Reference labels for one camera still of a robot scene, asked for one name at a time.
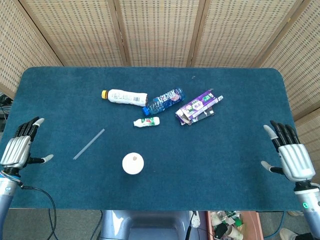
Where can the beige shoe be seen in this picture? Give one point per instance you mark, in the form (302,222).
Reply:
(287,235)

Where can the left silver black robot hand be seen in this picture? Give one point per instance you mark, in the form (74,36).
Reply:
(16,150)

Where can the white bottle yellow cap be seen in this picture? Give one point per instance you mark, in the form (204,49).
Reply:
(125,97)

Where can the flattened black carton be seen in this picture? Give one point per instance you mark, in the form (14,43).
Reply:
(207,113)

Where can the red waste bin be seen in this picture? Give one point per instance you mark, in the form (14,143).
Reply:
(252,225)

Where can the crumpled white paper cup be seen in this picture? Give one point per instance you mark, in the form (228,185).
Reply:
(235,233)

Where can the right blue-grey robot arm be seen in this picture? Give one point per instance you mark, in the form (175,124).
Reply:
(310,207)

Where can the white oval device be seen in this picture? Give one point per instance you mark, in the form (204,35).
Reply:
(195,220)

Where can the clear bottle blue cap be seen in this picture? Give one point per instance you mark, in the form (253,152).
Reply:
(162,101)

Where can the woven bamboo screen panel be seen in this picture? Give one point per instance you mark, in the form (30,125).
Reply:
(75,32)
(300,62)
(160,32)
(237,32)
(20,50)
(311,135)

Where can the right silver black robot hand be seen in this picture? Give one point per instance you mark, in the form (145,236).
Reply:
(296,160)

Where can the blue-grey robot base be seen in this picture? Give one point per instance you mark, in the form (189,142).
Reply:
(150,225)

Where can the small white bottle green label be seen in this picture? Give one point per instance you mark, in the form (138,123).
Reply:
(147,121)

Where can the blue felt table cover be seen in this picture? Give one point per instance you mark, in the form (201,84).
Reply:
(200,162)

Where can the flattened purple milk carton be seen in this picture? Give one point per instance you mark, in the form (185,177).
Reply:
(197,106)

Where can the clear plastic straw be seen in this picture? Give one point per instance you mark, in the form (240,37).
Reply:
(88,144)

